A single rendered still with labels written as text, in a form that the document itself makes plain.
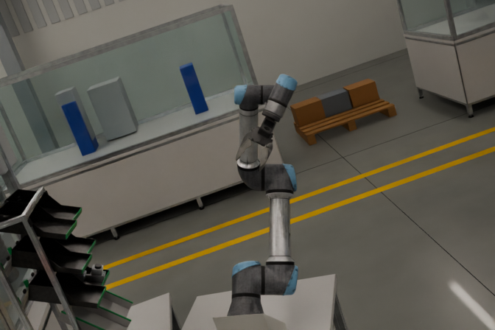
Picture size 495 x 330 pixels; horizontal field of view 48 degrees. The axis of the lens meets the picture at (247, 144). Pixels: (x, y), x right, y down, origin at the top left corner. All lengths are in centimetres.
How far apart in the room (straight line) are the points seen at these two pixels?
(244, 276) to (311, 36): 877
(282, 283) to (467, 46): 474
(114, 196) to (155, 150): 68
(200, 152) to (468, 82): 304
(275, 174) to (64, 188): 420
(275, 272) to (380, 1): 921
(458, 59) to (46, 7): 704
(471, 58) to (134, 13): 609
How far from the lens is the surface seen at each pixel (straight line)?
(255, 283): 227
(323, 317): 240
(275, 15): 1061
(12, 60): 969
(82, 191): 626
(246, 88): 213
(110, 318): 259
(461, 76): 661
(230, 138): 606
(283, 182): 231
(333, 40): 1088
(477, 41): 664
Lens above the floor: 223
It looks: 16 degrees down
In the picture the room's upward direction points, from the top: 19 degrees counter-clockwise
